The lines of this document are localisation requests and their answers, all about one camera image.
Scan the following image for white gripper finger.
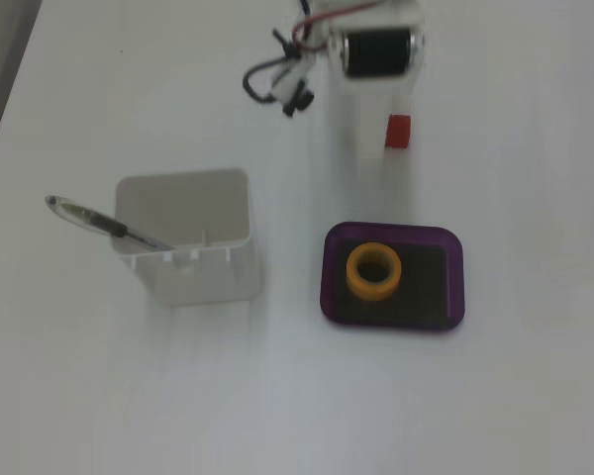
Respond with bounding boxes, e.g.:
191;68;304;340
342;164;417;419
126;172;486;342
388;93;412;118
326;92;383;162

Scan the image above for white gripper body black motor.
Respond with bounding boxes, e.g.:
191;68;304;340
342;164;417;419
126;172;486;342
325;0;428;98

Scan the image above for yellow masking tape roll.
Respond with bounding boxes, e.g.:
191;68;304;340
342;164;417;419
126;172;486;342
345;241;404;302

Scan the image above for white plastic pen box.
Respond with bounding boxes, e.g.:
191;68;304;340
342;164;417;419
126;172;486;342
114;167;263;308

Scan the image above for red rectangular block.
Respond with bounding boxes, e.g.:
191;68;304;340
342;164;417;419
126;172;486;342
384;113;412;148

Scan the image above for purple metal tray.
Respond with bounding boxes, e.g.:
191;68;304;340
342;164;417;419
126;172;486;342
319;221;466;337

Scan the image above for black ballpoint pen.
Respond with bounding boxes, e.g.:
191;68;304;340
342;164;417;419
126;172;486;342
44;193;177;252

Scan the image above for red wire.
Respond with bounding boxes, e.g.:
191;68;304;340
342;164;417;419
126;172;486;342
291;0;380;50

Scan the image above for black cable with connector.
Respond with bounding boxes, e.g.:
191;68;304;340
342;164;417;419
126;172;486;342
242;28;328;118

